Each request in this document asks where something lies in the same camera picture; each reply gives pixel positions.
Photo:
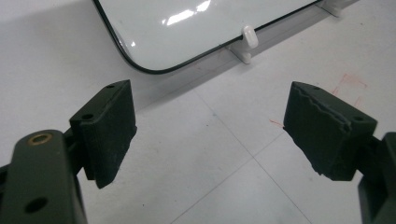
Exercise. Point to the white whiteboard stand clip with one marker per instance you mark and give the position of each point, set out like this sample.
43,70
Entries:
249,39

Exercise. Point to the white table cover sheet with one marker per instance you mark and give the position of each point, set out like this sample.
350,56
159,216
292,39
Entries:
211,155

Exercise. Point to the white whiteboard with black rim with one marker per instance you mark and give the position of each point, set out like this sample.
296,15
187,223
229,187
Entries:
186,40

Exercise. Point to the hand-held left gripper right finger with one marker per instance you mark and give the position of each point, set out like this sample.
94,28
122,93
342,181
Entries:
323,137

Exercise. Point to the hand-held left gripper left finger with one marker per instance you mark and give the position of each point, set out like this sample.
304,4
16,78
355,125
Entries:
106,130

